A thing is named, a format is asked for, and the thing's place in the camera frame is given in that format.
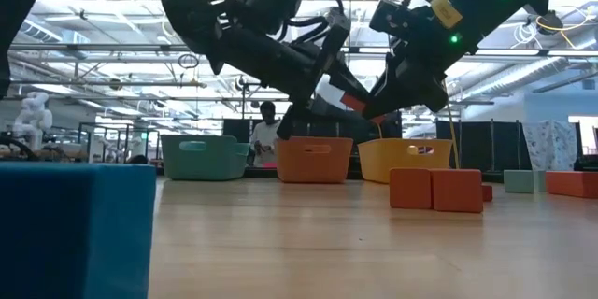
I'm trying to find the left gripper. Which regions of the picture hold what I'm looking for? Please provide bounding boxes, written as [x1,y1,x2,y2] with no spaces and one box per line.
[207,27,375,140]

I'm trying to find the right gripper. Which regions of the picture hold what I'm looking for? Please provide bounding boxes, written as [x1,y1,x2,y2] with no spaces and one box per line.
[362,7,477,121]

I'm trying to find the orange-red block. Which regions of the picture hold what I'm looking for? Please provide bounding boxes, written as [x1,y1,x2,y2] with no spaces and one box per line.
[389,167,434,210]
[545,170,598,200]

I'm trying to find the red-orange cube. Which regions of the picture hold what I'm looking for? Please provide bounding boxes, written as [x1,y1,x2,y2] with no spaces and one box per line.
[429,168,485,214]

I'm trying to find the teal plastic bin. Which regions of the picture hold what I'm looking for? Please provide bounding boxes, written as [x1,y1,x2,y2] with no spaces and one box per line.
[160,134,251,182]

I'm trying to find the cyan cube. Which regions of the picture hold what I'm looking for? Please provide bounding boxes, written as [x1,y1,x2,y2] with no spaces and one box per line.
[503,169,547,194]

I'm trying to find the blue block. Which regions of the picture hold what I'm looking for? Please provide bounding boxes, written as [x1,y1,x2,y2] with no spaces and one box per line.
[0,162,158,299]

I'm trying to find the orange plastic bin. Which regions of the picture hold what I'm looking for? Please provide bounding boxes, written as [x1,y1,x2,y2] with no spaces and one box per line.
[274,135,355,185]

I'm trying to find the yellow plastic bin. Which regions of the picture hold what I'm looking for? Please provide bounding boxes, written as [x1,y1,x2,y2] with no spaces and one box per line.
[357,137,454,185]

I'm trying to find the person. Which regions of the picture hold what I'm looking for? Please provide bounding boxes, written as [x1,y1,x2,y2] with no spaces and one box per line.
[247,100,284,169]

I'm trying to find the yellow tag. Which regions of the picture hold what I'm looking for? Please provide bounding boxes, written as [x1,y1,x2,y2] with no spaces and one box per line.
[429,0,464,30]

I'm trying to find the black partition panels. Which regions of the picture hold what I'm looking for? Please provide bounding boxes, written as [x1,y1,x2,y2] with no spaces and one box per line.
[435,120,534,175]
[221,118,253,144]

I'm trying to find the white patterned cloth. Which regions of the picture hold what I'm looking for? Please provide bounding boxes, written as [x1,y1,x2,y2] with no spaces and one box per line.
[521,120,580,173]

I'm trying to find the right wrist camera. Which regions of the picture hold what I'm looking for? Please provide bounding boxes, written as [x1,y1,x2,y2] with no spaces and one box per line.
[368,0,415,35]

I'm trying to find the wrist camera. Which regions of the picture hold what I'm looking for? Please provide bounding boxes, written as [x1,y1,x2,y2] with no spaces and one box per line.
[325,7,351,34]
[368,0,415,35]

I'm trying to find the yellow hanging cord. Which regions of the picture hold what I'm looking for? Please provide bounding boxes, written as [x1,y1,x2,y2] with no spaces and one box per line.
[443,81,463,170]

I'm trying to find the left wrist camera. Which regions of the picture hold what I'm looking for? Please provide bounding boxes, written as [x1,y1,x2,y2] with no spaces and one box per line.
[325,7,351,34]

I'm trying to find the black aluminium table frame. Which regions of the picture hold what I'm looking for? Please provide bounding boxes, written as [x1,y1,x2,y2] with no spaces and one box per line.
[156,165,598,186]

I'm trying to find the silver ventilation duct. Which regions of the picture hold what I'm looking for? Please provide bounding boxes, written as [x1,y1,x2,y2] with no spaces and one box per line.
[448,54,598,100]

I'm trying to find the black ceiling cable reel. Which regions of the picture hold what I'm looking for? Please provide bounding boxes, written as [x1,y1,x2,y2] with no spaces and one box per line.
[535,8,564,36]

